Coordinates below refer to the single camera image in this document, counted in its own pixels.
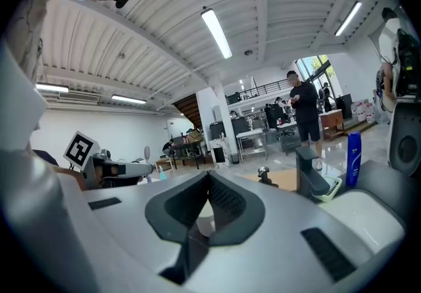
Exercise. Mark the pale soap dish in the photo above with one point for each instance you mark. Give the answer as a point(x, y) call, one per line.
point(332, 188)

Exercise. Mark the person's brown printed t-shirt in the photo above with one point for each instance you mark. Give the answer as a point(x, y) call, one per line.
point(29, 21)

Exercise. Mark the blue bottle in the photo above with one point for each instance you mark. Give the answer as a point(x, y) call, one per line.
point(354, 156)

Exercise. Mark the long ceiling light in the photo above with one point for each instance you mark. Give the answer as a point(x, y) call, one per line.
point(348, 18)
point(128, 99)
point(52, 88)
point(217, 33)

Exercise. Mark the wooden side cabinet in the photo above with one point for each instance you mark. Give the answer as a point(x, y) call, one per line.
point(332, 123)

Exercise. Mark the metal work table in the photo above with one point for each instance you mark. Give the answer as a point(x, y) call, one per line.
point(251, 143)

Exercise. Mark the black work table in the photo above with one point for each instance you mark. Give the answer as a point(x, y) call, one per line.
point(189, 150)

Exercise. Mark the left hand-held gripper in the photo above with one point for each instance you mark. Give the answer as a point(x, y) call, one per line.
point(80, 150)

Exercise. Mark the person's left forearm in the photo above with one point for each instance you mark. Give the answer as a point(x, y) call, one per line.
point(67, 178)

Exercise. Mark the teal spray bottle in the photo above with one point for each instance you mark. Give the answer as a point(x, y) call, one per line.
point(162, 174)

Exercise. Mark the oval wooden table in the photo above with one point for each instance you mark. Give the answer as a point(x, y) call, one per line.
point(279, 179)

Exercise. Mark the white sink basin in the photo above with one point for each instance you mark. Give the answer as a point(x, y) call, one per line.
point(368, 216)

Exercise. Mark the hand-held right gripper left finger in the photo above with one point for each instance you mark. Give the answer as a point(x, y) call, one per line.
point(171, 209)

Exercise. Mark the wooden staircase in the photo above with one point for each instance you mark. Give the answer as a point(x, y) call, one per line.
point(189, 110)

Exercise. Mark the black balcony railing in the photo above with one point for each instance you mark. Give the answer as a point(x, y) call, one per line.
point(263, 89)

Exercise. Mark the black sink faucet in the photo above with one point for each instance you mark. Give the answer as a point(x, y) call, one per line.
point(307, 170)

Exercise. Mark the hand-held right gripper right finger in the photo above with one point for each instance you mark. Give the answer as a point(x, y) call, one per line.
point(250, 216)

